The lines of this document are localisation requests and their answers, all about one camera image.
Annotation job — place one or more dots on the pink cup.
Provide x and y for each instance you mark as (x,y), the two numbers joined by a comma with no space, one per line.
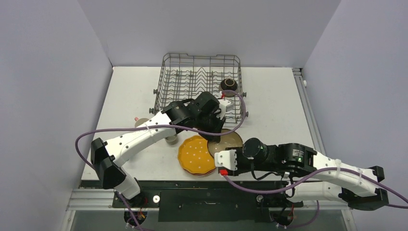
(140,121)

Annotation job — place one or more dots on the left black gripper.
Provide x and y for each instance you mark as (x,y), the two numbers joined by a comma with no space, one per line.
(219,121)

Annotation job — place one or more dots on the brown speckled cream bowl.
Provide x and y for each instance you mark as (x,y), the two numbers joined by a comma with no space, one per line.
(231,140)

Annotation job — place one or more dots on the aluminium rail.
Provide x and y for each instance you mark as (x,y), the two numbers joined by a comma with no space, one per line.
(301,86)

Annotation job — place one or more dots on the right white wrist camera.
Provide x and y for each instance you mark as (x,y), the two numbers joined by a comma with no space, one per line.
(226,162)

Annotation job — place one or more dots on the yellow polka dot plate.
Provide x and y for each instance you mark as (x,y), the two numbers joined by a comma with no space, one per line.
(194,155)

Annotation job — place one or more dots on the grey ceramic mug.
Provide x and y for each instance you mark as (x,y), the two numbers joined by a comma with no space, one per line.
(171,140)

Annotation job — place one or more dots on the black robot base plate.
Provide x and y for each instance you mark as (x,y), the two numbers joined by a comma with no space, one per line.
(207,201)

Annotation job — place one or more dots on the grey wire dish rack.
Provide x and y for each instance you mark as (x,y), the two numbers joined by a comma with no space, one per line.
(184,76)

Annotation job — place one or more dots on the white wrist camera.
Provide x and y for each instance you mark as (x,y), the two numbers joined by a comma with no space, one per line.
(224,107)
(226,162)

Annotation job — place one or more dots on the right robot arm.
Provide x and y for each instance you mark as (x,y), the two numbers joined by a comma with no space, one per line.
(333,179)

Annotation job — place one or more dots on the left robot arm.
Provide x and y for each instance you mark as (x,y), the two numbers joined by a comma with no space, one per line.
(108,157)

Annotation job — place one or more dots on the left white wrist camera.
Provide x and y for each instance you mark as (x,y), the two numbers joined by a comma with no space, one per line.
(224,107)

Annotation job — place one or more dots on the pink plate under stack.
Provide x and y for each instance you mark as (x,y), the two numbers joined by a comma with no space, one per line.
(197,174)

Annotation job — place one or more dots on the dark patterned cream bowl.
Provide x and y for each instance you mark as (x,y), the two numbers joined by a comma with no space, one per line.
(228,84)

